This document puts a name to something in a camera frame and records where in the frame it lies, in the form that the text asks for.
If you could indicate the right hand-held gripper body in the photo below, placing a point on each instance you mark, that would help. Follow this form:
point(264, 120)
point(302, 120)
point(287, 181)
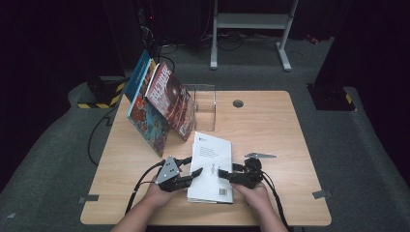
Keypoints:
point(251, 175)

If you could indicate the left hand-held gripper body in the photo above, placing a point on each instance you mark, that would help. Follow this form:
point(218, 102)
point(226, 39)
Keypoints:
point(169, 175)

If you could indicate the white book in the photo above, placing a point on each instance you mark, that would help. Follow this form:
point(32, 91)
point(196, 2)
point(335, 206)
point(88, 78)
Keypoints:
point(209, 187)

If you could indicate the light blue picture book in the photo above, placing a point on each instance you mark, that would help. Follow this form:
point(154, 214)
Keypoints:
point(148, 122)

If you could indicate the clear acrylic book rack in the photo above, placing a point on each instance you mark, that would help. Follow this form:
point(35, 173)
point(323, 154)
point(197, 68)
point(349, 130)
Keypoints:
point(206, 109)

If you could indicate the purple red cover book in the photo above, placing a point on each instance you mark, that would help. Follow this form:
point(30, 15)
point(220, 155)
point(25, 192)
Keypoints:
point(170, 96)

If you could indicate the dark blue picture book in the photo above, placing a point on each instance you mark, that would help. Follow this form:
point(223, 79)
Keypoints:
point(138, 74)

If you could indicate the person's right hand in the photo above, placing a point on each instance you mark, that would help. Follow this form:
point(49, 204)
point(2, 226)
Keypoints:
point(254, 198)

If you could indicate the person's left hand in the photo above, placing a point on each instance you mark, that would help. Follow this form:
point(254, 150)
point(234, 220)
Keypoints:
point(158, 196)

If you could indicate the grey tape piece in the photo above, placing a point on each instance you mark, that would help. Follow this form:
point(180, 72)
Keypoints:
point(88, 198)
point(321, 194)

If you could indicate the black yellow striped base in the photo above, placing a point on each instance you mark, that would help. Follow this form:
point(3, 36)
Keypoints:
point(103, 96)
point(332, 100)

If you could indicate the white metal stand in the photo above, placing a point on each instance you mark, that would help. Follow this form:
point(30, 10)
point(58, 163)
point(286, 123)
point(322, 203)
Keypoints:
point(251, 21)

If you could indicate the small red floor object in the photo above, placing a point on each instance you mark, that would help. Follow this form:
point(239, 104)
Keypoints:
point(312, 39)

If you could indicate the small grey floor tape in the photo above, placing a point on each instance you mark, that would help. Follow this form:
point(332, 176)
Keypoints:
point(11, 216)

